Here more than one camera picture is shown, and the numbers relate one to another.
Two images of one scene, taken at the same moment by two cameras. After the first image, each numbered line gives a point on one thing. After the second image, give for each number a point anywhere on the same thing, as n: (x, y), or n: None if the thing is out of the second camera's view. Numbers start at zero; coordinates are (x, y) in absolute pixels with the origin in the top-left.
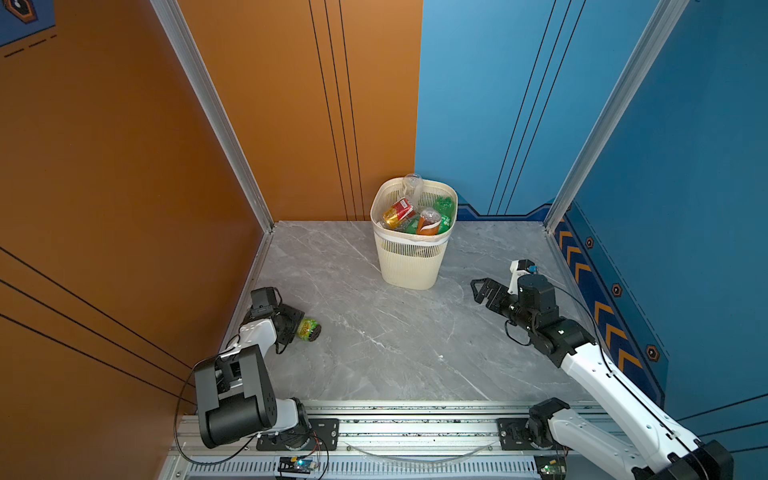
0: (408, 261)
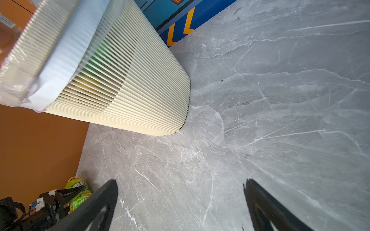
0: (99, 60)
